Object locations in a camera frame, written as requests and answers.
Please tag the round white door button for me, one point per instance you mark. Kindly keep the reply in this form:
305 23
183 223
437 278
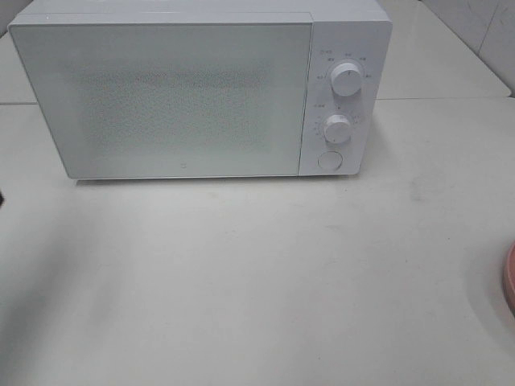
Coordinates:
330 161

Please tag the pink round plate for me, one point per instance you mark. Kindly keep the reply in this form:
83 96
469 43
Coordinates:
509 278

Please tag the white microwave oven body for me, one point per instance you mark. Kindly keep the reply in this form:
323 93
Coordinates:
357 31

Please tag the lower white timer knob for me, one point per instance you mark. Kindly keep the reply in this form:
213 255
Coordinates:
337 129

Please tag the upper white power knob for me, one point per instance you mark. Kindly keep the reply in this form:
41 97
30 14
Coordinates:
346 78

